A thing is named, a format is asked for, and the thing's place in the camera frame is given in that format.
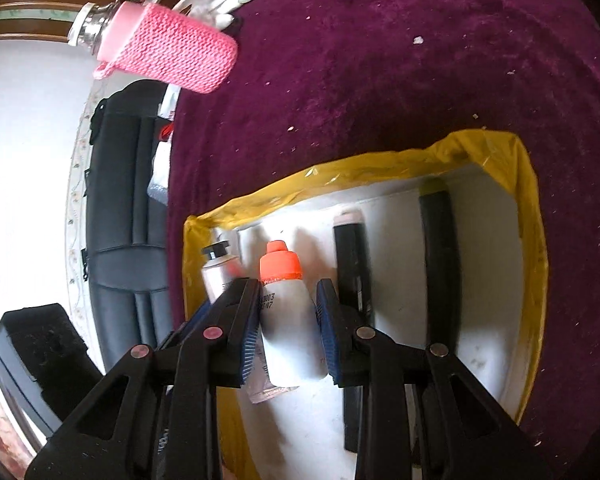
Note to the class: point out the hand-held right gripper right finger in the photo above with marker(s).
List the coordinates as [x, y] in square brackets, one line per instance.
[330, 332]

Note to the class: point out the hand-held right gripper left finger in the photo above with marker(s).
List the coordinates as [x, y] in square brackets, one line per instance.
[249, 332]

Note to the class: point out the white bottle with orange cap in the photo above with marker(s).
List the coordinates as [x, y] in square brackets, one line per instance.
[287, 330]

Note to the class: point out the silver paint tube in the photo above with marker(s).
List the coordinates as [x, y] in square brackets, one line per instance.
[217, 275]

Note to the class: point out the white tray with yellow tape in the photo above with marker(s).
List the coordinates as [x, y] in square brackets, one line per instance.
[480, 260]

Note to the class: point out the black marker with pale cap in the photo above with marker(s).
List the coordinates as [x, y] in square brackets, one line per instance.
[352, 260]

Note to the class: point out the black marker with green cap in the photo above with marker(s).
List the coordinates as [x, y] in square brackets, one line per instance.
[437, 260]

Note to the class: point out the bubble wrap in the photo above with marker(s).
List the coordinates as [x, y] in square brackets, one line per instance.
[159, 172]

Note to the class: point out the black sofa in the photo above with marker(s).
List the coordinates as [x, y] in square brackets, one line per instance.
[115, 185]

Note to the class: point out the black fuzzy-topped box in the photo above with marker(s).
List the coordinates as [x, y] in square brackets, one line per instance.
[40, 340]

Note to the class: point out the white packet with red print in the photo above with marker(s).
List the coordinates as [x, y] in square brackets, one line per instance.
[169, 101]

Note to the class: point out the pink knitted cup sleeve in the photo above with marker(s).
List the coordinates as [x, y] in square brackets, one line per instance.
[180, 45]

